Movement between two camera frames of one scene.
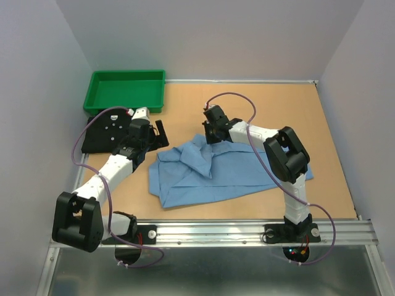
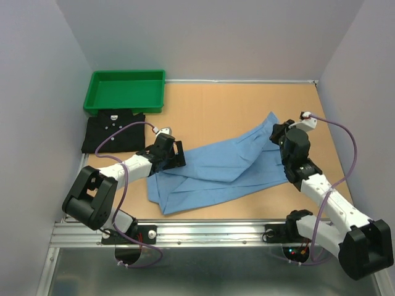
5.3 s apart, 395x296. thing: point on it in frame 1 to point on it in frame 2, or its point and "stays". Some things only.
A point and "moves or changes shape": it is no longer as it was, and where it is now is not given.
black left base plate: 144,235 stays
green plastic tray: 131,90 stays
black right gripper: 210,140 to 278,130
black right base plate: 276,234 stays
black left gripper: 158,141 to 178,160
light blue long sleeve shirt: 198,167 moves or changes shape
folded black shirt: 106,132 stays
